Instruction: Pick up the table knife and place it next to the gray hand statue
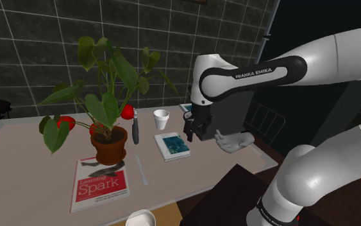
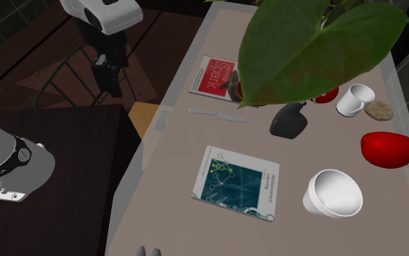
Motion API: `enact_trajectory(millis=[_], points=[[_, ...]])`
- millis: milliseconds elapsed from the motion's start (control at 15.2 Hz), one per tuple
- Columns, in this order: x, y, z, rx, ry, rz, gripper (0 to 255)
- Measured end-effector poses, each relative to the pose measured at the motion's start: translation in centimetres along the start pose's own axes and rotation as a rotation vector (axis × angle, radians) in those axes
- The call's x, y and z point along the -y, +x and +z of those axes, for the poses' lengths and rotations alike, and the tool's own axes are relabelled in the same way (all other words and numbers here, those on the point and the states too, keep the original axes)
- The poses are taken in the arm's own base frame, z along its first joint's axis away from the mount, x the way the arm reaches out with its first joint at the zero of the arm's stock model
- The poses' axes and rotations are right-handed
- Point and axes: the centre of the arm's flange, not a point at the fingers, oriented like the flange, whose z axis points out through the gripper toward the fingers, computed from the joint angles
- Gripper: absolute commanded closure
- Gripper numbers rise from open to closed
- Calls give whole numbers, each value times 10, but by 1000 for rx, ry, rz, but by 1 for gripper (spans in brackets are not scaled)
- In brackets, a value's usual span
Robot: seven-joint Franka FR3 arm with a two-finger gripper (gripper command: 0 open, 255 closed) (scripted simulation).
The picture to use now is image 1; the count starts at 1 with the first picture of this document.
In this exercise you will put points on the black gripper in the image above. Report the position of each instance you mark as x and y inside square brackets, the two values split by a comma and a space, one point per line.
[200, 117]

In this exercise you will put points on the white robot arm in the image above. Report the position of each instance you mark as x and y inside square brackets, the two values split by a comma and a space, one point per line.
[311, 175]

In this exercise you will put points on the white and blue book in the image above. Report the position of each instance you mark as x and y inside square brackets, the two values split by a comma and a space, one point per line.
[186, 107]

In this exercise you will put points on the dark grey box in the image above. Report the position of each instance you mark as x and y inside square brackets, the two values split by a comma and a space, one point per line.
[230, 115]

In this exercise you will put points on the white book with blue picture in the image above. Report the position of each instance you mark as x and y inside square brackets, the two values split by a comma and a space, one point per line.
[174, 145]

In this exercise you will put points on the white cup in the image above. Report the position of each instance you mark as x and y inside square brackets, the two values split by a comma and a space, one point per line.
[161, 119]

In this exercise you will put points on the white hand sculpture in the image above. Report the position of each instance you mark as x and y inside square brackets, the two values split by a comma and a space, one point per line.
[235, 142]

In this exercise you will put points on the dark grey peeler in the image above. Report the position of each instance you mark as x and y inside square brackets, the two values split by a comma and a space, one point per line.
[135, 130]

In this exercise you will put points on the grey knife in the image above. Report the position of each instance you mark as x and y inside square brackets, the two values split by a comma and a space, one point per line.
[142, 170]

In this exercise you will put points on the dark robot stand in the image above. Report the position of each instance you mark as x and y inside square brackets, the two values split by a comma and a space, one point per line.
[230, 194]

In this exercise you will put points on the potted plant with red flowers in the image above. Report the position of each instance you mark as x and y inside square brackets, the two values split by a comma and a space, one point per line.
[110, 147]

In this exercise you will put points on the white bowl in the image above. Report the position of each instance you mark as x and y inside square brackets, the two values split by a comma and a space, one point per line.
[141, 219]

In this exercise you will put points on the red and white book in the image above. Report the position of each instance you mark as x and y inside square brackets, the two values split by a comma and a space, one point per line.
[100, 187]

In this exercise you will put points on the pale table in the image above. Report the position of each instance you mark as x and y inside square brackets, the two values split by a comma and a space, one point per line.
[27, 175]

